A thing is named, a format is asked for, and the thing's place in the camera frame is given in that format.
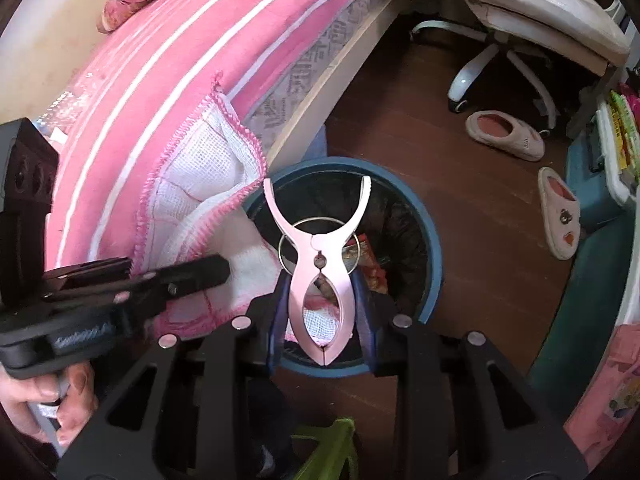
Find red snack bag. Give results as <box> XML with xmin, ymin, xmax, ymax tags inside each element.
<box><xmin>343</xmin><ymin>234</ymin><xmax>388</xmax><ymax>294</ymax></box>

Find pink plastic clothes clip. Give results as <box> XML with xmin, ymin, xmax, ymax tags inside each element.
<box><xmin>262</xmin><ymin>176</ymin><xmax>371</xmax><ymax>366</ymax></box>

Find white pink-edged cloth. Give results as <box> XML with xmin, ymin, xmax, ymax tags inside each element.
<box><xmin>134</xmin><ymin>84</ymin><xmax>282</xmax><ymax>339</ymax></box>

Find blue trash bin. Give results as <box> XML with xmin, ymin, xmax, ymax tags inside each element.
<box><xmin>242</xmin><ymin>155</ymin><xmax>445</xmax><ymax>380</ymax></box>

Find person's left hand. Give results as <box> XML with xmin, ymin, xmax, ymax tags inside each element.
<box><xmin>1</xmin><ymin>362</ymin><xmax>99</xmax><ymax>448</ymax></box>

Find green plastic stool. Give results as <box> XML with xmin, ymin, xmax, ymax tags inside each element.
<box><xmin>292</xmin><ymin>417</ymin><xmax>359</xmax><ymax>480</ymax></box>

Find teal storage box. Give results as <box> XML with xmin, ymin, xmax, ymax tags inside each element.
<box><xmin>528</xmin><ymin>131</ymin><xmax>634</xmax><ymax>418</ymax></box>

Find pink slipper far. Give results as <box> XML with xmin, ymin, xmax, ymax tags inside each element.
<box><xmin>465</xmin><ymin>110</ymin><xmax>544</xmax><ymax>162</ymax></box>

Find pink striped bed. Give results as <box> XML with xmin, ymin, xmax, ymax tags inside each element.
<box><xmin>46</xmin><ymin>0</ymin><xmax>354</xmax><ymax>269</ymax></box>

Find white office chair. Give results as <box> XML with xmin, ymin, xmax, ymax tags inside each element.
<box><xmin>411</xmin><ymin>0</ymin><xmax>631</xmax><ymax>139</ymax></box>

